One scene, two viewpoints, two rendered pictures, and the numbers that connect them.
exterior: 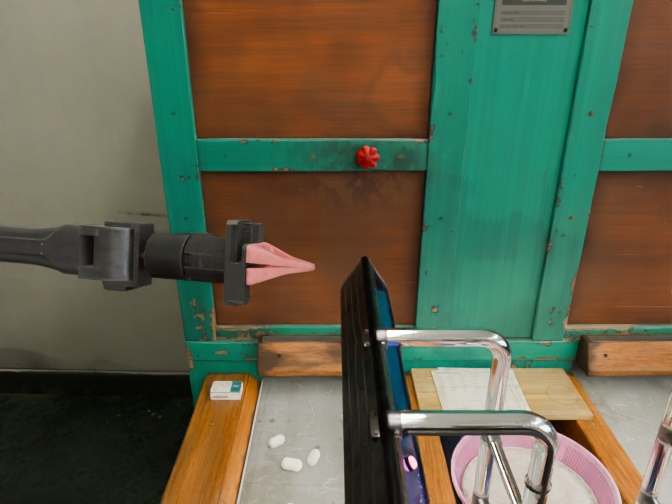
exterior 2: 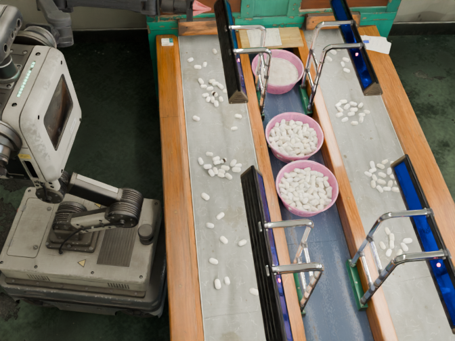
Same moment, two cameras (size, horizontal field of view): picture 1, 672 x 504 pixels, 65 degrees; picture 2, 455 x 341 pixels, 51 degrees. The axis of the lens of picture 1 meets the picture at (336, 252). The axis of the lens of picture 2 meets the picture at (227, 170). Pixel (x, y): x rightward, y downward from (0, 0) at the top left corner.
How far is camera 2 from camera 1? 1.52 m
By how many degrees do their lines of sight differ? 33
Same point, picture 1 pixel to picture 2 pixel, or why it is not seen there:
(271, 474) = (191, 70)
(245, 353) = (171, 26)
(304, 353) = (196, 26)
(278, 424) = (189, 53)
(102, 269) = (149, 11)
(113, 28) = not seen: outside the picture
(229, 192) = not seen: outside the picture
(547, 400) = (288, 40)
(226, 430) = (171, 57)
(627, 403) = (319, 40)
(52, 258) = (132, 8)
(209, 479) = (171, 72)
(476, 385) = not seen: hidden behind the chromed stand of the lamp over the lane
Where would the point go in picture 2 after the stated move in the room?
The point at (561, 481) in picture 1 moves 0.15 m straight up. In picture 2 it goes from (288, 67) to (292, 45)
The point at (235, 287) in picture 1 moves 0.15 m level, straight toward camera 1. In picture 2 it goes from (189, 16) to (200, 39)
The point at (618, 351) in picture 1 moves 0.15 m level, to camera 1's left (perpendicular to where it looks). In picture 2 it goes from (317, 19) to (290, 21)
